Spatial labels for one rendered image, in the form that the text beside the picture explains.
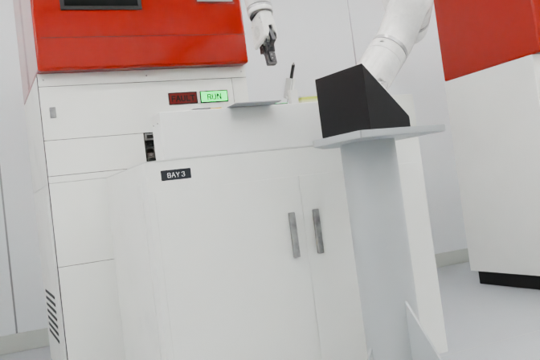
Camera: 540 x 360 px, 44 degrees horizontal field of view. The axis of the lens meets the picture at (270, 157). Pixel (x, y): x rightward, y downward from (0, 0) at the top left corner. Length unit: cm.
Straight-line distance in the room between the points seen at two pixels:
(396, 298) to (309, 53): 295
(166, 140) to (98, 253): 72
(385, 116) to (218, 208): 56
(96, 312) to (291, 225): 86
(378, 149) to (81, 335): 128
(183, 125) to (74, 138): 67
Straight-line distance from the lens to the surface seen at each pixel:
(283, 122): 210
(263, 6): 220
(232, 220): 200
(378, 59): 199
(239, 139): 203
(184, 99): 265
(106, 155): 255
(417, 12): 209
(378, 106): 188
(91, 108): 257
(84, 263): 253
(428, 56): 518
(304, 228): 210
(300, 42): 463
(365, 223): 190
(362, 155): 189
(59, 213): 252
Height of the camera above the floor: 69
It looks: 3 degrees up
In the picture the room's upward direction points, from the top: 7 degrees counter-clockwise
